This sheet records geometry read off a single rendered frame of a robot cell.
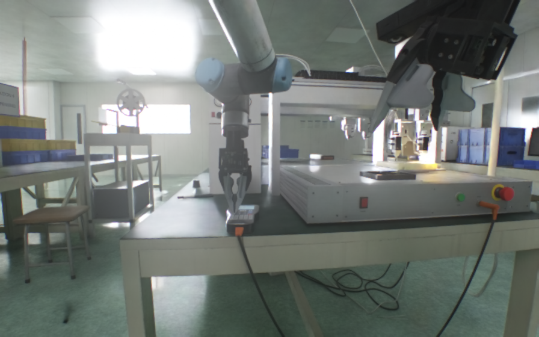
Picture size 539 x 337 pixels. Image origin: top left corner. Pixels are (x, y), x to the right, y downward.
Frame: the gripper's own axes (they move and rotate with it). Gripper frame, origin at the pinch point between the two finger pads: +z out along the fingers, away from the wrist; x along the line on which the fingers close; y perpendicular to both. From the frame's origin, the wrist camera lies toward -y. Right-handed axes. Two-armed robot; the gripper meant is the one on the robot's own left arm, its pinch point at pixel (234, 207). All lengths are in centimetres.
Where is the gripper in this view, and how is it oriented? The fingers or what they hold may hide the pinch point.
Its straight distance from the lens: 71.0
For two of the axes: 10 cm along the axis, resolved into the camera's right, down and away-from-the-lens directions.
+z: 0.1, 9.9, -1.7
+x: 10.0, 0.0, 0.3
